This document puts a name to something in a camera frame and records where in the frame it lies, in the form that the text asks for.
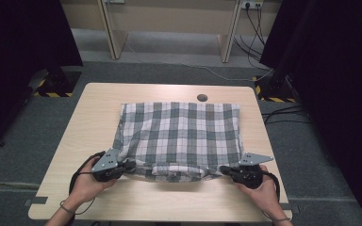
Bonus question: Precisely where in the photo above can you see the grey white plaid shirt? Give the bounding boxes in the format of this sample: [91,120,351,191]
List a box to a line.
[111,101,246,184]

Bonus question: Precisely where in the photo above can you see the person's left hand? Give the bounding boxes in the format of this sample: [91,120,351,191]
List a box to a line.
[69,170,119,209]

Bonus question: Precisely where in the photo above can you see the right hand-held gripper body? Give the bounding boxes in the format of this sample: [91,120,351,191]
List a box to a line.
[228,152,275,190]

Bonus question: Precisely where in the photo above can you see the bundle of black floor cables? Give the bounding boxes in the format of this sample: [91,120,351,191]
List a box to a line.
[232,4,275,71]

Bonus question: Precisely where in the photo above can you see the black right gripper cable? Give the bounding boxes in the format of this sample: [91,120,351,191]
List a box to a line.
[263,169,281,202]

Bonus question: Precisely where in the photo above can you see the beige wooden desk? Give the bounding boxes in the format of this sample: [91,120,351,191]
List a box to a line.
[59,0,285,63]

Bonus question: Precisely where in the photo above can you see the black cables beside table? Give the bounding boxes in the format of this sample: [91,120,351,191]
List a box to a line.
[261,104,312,125]

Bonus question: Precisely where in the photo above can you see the white floor cable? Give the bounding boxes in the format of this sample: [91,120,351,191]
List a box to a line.
[124,42,275,83]

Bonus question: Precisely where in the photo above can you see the white wall power socket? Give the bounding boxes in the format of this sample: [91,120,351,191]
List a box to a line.
[240,0,265,10]

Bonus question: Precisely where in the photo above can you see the grey wrist band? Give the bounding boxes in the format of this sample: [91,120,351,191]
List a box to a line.
[58,200,77,217]

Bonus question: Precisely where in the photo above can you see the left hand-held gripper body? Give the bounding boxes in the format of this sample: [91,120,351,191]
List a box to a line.
[90,147,130,184]

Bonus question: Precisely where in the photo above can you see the person's right hand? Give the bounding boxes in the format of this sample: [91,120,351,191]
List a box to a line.
[234,164,279,216]

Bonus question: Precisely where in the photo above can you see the black curtain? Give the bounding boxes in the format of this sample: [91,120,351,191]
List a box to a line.
[0,0,84,152]
[258,0,362,226]

